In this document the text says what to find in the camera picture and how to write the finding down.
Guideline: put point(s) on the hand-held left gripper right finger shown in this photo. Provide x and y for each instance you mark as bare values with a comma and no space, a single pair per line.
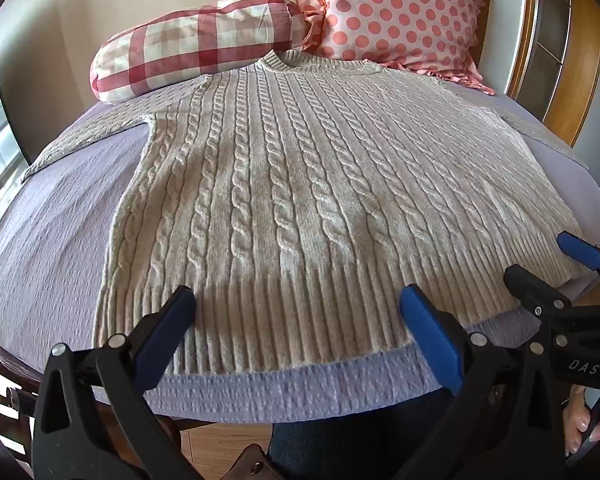
430,340

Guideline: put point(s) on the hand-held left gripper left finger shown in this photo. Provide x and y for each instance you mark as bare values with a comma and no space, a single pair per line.
166,334

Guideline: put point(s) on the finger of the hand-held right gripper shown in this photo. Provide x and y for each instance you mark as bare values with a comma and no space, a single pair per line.
580,251
532,287

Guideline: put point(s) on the person's right hand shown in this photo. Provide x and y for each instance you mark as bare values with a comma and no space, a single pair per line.
576,422

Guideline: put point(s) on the person's legs in jeans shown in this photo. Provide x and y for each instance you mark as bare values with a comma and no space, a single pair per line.
340,440

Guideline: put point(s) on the lavender textured blanket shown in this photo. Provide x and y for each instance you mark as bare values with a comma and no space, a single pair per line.
45,260

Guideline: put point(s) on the wooden framed door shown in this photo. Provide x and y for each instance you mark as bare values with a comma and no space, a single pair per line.
560,50

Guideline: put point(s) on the red checked pillow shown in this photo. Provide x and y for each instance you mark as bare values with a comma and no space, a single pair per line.
190,45

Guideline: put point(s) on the pink polka dot pillow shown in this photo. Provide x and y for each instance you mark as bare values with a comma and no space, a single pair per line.
395,15

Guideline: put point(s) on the beige headboard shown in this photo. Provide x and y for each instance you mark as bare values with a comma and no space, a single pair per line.
80,10

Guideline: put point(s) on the dark wooden bed frame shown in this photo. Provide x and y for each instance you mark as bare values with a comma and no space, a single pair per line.
0,375

